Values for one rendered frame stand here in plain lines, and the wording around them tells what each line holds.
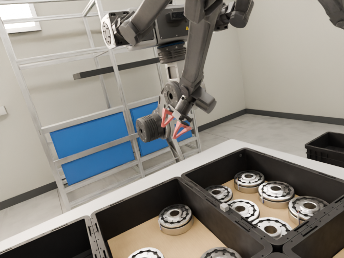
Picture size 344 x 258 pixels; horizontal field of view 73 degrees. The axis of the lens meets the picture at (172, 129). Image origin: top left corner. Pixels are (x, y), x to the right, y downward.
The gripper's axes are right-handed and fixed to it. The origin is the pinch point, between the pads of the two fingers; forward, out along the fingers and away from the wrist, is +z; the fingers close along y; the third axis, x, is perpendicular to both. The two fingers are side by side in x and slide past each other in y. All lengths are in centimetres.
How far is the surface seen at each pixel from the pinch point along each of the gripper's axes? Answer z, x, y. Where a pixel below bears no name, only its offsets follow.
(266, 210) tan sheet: -1.0, 11.2, 43.5
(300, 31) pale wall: -160, 242, -151
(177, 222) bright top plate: 14.7, -8.2, 33.7
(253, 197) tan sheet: -0.2, 14.0, 36.8
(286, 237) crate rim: -5, -8, 56
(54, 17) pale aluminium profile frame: -2, -20, -241
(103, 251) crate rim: 21, -29, 36
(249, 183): -2.7, 14.5, 32.5
